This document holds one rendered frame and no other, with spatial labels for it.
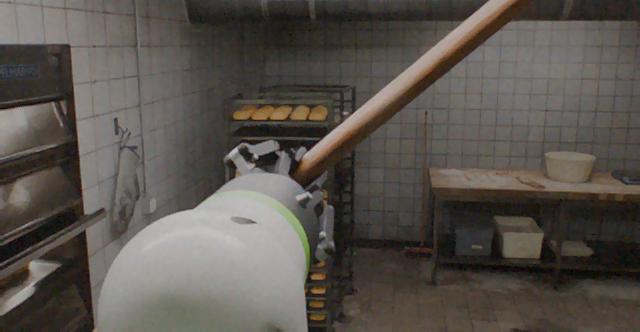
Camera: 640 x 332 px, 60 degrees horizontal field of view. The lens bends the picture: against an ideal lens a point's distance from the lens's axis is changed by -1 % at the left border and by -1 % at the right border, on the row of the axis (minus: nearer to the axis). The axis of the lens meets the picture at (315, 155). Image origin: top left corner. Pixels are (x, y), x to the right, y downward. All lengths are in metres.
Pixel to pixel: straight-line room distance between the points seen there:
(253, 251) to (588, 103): 5.66
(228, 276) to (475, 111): 5.43
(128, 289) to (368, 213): 5.59
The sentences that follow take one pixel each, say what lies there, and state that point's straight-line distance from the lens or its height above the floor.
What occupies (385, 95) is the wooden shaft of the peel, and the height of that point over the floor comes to 2.04.
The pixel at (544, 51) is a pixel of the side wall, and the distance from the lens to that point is 5.74.
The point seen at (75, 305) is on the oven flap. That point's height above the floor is 1.01.
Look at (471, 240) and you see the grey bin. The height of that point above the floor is 0.37.
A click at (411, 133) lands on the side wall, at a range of 5.64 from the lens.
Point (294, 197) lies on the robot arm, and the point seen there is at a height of 1.99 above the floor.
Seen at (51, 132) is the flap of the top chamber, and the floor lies 1.77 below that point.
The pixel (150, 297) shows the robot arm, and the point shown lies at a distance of 0.27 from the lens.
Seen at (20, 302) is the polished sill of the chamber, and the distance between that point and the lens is 2.34.
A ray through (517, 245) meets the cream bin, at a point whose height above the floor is 0.35.
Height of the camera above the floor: 2.10
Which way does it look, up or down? 11 degrees down
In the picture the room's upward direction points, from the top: straight up
